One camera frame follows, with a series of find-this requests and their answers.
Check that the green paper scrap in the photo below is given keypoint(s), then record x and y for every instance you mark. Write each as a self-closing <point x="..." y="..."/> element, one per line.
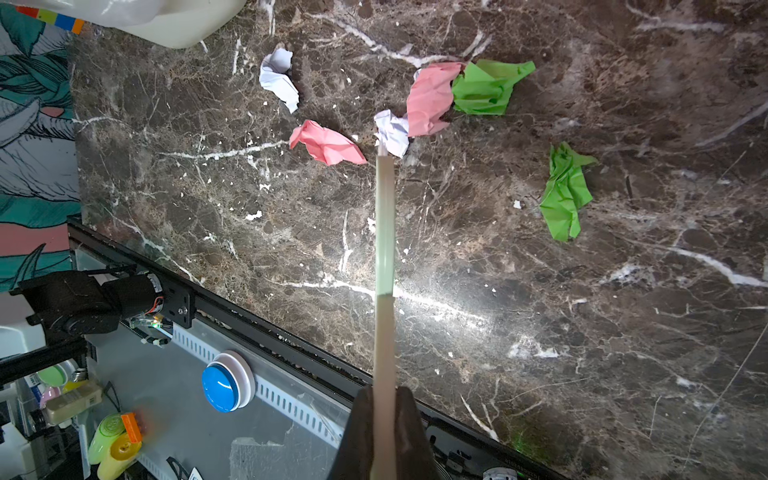
<point x="566" y="192"/>
<point x="485" y="87"/>

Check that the yellow green bottles off table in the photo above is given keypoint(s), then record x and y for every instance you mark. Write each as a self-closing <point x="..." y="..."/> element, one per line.
<point x="115" y="446"/>

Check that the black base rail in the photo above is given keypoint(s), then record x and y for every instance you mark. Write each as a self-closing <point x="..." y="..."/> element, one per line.
<point x="461" y="451"/>

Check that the white paper scrap upper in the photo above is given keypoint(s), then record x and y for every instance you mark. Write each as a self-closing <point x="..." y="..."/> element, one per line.
<point x="273" y="76"/>

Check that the pink paper scrap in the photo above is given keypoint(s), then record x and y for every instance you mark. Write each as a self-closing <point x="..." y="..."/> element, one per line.
<point x="431" y="97"/>
<point x="326" y="145"/>

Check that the white slotted cable duct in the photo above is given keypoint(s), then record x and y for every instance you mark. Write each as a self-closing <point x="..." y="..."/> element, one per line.
<point x="301" y="403"/>

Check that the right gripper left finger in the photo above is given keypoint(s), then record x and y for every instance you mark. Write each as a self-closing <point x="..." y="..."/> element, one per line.
<point x="355" y="454"/>

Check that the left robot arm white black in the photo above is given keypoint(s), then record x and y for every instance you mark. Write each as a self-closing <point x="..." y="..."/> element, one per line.
<point x="70" y="304"/>

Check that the small white paper scrap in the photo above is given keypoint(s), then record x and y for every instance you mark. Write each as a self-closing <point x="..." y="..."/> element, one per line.
<point x="392" y="133"/>

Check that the light green hand brush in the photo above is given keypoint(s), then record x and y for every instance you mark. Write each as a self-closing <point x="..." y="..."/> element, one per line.
<point x="384" y="376"/>

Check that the beige trash bin with liner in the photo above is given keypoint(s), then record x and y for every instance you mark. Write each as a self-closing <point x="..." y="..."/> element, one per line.
<point x="175" y="24"/>

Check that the pink paper scrap upper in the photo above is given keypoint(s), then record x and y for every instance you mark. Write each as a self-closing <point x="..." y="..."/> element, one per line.
<point x="431" y="97"/>

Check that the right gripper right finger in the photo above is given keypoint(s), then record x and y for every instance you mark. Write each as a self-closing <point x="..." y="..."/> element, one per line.
<point x="414" y="456"/>

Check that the green paper scrap upper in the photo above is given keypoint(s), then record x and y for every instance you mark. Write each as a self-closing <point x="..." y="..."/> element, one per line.
<point x="485" y="87"/>

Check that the green paper scrap right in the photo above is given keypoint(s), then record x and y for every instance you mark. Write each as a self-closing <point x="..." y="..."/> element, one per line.
<point x="566" y="192"/>

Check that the blue round button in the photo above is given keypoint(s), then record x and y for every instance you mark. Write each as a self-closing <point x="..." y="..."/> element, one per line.
<point x="228" y="382"/>

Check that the pink paper scrap middle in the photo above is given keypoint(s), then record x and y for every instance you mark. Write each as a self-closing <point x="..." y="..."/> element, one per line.
<point x="326" y="145"/>

